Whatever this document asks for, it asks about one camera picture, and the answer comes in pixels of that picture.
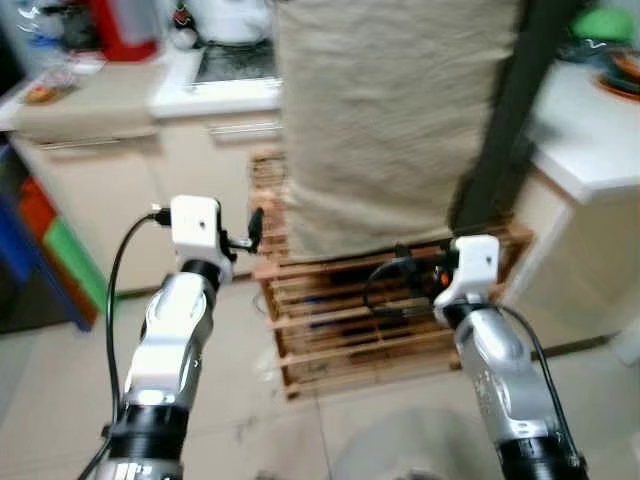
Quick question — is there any woven fabric fridge cover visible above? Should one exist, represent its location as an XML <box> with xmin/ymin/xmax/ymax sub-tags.
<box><xmin>274</xmin><ymin>0</ymin><xmax>523</xmax><ymax>264</ymax></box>

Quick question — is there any wooden slatted rack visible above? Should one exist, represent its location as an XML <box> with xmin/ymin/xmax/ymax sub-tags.
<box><xmin>247</xmin><ymin>149</ymin><xmax>537</xmax><ymax>400</ymax></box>

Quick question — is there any beige kitchen cabinet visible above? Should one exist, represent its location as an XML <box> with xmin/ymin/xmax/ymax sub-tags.
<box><xmin>8</xmin><ymin>45</ymin><xmax>287</xmax><ymax>293</ymax></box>

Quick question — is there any green cutting board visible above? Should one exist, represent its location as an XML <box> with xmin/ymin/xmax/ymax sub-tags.
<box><xmin>41</xmin><ymin>217</ymin><xmax>110</xmax><ymax>313</ymax></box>

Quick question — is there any gas hob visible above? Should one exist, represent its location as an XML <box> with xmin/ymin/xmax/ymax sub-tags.
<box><xmin>192</xmin><ymin>38</ymin><xmax>282</xmax><ymax>87</ymax></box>

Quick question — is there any red cutting board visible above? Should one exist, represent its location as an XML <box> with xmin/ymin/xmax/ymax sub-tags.
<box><xmin>17</xmin><ymin>177</ymin><xmax>62</xmax><ymax>243</ymax></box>

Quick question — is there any beige counter cloth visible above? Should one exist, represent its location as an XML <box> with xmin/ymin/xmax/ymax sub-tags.
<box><xmin>10</xmin><ymin>55</ymin><xmax>173</xmax><ymax>147</ymax></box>

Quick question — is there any white topped counter cabinet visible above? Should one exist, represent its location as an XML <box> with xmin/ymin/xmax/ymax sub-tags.
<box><xmin>498</xmin><ymin>60</ymin><xmax>640</xmax><ymax>358</ymax></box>

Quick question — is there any white floor object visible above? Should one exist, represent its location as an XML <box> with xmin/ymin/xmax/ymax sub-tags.
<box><xmin>609</xmin><ymin>324</ymin><xmax>640</xmax><ymax>367</ymax></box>

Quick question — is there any small black kitchen item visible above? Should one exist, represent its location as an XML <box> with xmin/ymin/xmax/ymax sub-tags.
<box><xmin>169</xmin><ymin>4</ymin><xmax>200</xmax><ymax>52</ymax></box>

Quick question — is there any teal bowl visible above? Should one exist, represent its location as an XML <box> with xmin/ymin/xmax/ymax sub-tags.
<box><xmin>606</xmin><ymin>62</ymin><xmax>640</xmax><ymax>95</ymax></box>

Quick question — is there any orange plate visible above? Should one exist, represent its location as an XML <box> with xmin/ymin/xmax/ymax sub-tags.
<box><xmin>597</xmin><ymin>74</ymin><xmax>640</xmax><ymax>102</ymax></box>

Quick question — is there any orange bowl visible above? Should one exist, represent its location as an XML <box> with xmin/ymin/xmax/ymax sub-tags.
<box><xmin>612</xmin><ymin>50</ymin><xmax>640</xmax><ymax>79</ymax></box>

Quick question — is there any green round object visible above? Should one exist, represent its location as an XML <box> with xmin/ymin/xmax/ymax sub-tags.
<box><xmin>571</xmin><ymin>7</ymin><xmax>637</xmax><ymax>47</ymax></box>

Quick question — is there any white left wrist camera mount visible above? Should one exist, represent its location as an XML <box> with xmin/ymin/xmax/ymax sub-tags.
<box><xmin>169</xmin><ymin>195</ymin><xmax>225</xmax><ymax>277</ymax></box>

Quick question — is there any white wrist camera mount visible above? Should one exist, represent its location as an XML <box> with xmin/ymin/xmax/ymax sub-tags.
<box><xmin>169</xmin><ymin>195</ymin><xmax>225</xmax><ymax>277</ymax></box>
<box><xmin>434</xmin><ymin>234</ymin><xmax>502</xmax><ymax>312</ymax></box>

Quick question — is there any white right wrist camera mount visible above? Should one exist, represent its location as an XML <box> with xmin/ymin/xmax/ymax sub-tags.
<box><xmin>434</xmin><ymin>234</ymin><xmax>502</xmax><ymax>312</ymax></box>

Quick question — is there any silver cabinet handle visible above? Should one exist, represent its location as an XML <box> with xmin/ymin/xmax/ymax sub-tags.
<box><xmin>204</xmin><ymin>121</ymin><xmax>284</xmax><ymax>137</ymax></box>
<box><xmin>38</xmin><ymin>133</ymin><xmax>153</xmax><ymax>154</ymax></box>

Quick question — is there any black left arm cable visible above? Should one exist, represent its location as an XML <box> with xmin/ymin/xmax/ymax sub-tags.
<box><xmin>78</xmin><ymin>206</ymin><xmax>173</xmax><ymax>480</ymax></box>

